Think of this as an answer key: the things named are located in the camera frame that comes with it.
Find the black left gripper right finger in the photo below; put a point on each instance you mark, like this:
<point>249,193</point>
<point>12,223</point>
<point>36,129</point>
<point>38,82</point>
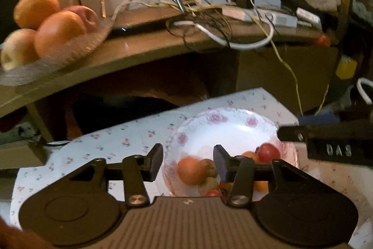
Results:
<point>239,171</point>

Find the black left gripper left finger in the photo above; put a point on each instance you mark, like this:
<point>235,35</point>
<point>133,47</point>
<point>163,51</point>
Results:
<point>138,169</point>

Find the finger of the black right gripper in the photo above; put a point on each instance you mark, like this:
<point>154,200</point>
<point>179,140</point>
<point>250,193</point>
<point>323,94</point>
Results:
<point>319,119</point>
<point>341,143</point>

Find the small orange tangerine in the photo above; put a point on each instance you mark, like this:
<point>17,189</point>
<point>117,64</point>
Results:
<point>252,155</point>

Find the brown kiwi fruit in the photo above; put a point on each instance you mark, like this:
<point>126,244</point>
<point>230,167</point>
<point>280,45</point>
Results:
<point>209,184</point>
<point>210,168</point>

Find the large orange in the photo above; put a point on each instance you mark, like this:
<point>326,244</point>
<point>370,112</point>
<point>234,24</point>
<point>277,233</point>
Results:
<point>192,171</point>

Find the large dark red tomato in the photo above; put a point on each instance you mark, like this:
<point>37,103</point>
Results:
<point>225,187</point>

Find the yellow-orange persimmon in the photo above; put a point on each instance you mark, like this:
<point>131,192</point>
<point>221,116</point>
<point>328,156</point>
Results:
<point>261,186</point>

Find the red tomato back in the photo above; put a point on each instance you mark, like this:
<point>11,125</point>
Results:
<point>267,152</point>

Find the red tomato front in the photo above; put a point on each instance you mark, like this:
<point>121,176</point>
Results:
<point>213,192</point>

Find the white floral plate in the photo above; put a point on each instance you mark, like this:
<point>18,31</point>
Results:
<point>237,130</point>

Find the cherry print tablecloth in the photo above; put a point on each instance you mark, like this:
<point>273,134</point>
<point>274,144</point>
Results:
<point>137,137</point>

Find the wooden tv cabinet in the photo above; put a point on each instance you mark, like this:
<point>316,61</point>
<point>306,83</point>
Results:
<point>132,77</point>

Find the cardboard box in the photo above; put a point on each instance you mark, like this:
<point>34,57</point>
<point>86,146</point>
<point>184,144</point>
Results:
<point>22,154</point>

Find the white power strip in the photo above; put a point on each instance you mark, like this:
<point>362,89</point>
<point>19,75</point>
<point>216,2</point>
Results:
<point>274,17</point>

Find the glass fruit tray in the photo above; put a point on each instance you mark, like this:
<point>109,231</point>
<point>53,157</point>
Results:
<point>64,56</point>

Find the red apple on tray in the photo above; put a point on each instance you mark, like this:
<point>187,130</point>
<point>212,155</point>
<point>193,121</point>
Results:
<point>88,16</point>

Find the orange on tray front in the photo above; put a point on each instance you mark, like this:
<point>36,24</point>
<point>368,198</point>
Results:
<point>56,30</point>

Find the orange on tray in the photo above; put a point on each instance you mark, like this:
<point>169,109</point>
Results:
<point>32,13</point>
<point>56,30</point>

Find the black router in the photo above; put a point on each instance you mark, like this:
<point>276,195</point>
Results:
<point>153,18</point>

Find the yellow apple on tray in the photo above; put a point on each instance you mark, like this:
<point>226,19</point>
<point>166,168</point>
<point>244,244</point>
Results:
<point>18,49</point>

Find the orange on tray top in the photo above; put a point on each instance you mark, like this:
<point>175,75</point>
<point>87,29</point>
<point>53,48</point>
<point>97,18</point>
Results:
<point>32,13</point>

